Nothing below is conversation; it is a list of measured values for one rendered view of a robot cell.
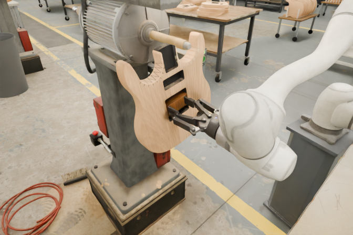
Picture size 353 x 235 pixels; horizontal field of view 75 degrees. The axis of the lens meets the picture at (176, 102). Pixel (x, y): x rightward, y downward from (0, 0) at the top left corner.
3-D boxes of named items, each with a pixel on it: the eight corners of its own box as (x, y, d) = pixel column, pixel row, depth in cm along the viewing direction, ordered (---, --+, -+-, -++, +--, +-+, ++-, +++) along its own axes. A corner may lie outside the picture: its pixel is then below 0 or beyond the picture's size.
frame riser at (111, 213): (84, 198, 170) (76, 174, 158) (151, 158, 205) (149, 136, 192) (119, 253, 138) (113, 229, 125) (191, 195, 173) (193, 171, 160)
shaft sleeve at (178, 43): (152, 40, 89) (148, 34, 87) (157, 34, 90) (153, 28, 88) (184, 52, 78) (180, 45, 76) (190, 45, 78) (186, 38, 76)
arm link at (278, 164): (252, 132, 71) (244, 111, 62) (304, 159, 61) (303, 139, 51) (233, 160, 69) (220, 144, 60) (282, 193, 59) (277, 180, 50)
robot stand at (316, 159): (285, 186, 180) (312, 110, 143) (321, 213, 160) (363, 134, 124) (262, 203, 166) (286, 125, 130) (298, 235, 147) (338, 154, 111)
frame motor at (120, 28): (82, 49, 115) (70, -9, 102) (128, 39, 131) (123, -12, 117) (125, 73, 89) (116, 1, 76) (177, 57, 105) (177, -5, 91)
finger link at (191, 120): (207, 127, 75) (206, 129, 74) (177, 119, 80) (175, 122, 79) (207, 117, 73) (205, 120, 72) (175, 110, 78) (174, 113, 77)
